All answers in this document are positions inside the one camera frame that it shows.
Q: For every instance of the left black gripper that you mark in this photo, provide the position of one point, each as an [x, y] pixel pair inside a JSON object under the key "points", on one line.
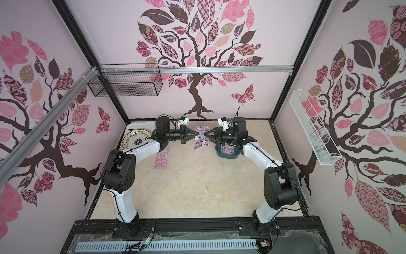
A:
{"points": [[189, 130]]}

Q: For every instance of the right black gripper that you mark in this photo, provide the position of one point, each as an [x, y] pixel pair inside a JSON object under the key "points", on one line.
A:
{"points": [[218, 136]]}

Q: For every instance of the teal plastic storage box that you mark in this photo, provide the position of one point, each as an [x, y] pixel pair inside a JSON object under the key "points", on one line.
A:
{"points": [[225, 156]]}

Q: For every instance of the character sticker sheet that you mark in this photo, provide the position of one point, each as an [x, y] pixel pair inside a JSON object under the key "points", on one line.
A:
{"points": [[227, 149], [201, 140]]}

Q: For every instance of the pink sticker sheet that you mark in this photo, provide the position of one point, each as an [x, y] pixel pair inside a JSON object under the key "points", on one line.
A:
{"points": [[161, 160]]}

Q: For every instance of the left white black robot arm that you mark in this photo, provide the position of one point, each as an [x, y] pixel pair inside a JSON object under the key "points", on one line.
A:
{"points": [[118, 175]]}

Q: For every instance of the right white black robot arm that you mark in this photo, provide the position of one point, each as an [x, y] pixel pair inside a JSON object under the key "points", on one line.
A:
{"points": [[281, 188]]}

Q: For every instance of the white plastic tray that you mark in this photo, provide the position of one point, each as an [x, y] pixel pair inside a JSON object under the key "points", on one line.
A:
{"points": [[148, 125]]}

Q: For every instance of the patterned ceramic plate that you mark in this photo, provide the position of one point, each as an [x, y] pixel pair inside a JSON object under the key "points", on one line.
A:
{"points": [[135, 138]]}

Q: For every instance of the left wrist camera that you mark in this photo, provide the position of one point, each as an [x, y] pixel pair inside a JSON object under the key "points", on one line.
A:
{"points": [[183, 122]]}

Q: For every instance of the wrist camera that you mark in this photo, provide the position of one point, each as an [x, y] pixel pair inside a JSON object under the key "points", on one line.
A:
{"points": [[224, 123], [183, 122]]}

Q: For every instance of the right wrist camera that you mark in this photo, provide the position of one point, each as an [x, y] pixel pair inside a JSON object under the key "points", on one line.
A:
{"points": [[224, 123]]}

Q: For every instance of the black wire basket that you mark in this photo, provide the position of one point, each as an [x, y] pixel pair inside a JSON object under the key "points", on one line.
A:
{"points": [[129, 79]]}

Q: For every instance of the aluminium rail back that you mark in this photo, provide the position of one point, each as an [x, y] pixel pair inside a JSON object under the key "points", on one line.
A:
{"points": [[198, 70]]}

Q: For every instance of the aluminium rail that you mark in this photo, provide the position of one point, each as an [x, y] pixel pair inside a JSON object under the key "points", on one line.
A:
{"points": [[17, 155], [198, 70]]}

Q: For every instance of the white wire shelf basket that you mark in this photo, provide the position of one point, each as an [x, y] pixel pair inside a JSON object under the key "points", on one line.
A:
{"points": [[318, 134]]}

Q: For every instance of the white slotted cable duct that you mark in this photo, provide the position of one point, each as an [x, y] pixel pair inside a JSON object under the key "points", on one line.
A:
{"points": [[166, 245]]}

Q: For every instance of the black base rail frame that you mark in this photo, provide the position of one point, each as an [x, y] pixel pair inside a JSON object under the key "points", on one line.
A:
{"points": [[285, 235]]}

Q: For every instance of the aluminium rail left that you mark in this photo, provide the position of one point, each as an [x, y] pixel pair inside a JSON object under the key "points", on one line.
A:
{"points": [[17, 155]]}

